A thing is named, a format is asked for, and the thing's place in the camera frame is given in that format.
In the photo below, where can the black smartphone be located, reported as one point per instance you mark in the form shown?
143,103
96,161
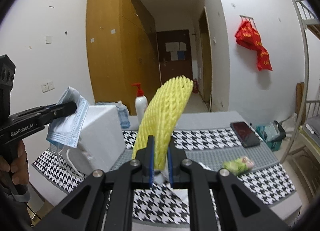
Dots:
245,134

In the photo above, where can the red hanging bag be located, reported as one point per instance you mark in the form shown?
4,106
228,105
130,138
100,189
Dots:
248,36

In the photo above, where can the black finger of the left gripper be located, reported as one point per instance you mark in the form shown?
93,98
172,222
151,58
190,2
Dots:
57,111

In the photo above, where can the blue face mask pack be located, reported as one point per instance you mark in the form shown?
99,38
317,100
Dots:
66,131

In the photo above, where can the green tissue packet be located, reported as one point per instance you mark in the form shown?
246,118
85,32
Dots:
239,166

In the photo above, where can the wooden wardrobe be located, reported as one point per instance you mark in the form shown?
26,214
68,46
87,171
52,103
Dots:
121,51

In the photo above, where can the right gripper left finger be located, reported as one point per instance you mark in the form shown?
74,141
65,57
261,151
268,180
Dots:
146,158

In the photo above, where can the metal bunk bed frame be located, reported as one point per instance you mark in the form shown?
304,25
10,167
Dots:
303,147

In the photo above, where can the houndstooth table mat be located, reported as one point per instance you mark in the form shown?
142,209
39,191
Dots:
206,138

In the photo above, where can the yellow foam net sleeve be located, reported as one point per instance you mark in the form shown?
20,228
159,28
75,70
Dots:
161,116

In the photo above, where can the blue spray bottle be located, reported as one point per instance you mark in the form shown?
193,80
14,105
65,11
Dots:
123,115

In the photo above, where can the white lotion pump bottle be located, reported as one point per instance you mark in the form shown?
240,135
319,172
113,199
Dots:
141,102

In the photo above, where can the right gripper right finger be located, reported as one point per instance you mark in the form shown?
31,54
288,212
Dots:
175,157

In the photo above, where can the white styrofoam box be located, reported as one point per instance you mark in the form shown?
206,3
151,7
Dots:
100,144

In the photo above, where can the teal plastic basket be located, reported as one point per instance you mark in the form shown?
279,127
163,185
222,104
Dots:
272,134

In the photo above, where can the wooden boards against wall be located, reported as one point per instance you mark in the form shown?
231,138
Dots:
299,95

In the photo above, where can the white wall switch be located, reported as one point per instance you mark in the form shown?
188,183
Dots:
47,87

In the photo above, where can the red fire extinguisher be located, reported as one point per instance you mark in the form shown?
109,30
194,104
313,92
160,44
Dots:
195,86

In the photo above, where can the person's left hand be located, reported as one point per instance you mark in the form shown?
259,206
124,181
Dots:
19,167

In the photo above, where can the dark brown entry door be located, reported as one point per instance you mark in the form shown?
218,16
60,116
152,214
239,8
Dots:
174,52

